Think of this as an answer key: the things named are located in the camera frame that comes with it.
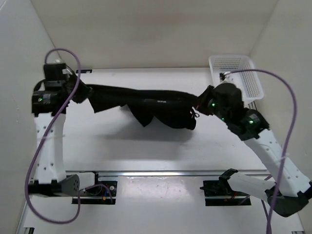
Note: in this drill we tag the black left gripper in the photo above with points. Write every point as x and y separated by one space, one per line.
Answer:
85 92

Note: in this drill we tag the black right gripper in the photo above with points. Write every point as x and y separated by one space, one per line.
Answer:
202 100

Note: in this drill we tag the black shorts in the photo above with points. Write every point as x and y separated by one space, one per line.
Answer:
175 109

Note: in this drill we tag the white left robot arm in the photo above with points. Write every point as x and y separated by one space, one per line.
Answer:
47 175

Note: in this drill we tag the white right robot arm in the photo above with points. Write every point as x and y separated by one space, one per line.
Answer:
291 190

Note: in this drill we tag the white perforated plastic basket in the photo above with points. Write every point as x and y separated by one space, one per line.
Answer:
247 82

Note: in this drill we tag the small black corner label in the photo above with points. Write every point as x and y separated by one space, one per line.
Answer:
86 71

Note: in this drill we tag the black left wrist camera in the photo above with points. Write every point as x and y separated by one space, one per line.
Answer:
55 74

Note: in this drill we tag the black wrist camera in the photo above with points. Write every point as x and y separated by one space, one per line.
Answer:
55 74
228 95

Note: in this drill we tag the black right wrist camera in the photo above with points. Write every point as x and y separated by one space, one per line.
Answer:
228 95

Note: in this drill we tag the aluminium table edge rail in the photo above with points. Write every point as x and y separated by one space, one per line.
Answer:
158 173

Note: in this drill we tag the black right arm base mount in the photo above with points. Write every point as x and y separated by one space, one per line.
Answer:
218 192

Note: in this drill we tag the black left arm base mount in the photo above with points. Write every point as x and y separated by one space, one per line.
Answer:
99 195

